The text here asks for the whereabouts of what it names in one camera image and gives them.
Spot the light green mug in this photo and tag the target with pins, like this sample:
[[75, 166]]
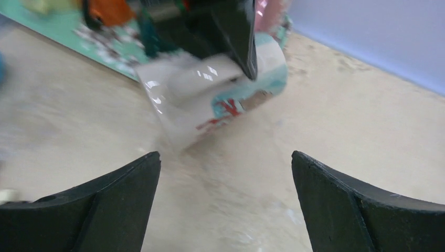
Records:
[[46, 7]]

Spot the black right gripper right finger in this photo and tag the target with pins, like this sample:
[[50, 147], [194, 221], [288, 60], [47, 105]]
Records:
[[343, 213]]

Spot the green floral tray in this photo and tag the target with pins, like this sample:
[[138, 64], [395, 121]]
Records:
[[118, 49]]

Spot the orange mug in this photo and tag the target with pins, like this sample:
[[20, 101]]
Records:
[[107, 13]]

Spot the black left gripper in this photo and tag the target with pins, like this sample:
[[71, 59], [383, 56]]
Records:
[[201, 28]]

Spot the pink ghost mug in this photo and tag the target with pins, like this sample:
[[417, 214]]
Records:
[[269, 15]]

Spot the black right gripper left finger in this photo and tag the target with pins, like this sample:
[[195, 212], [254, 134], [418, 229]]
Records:
[[109, 213]]

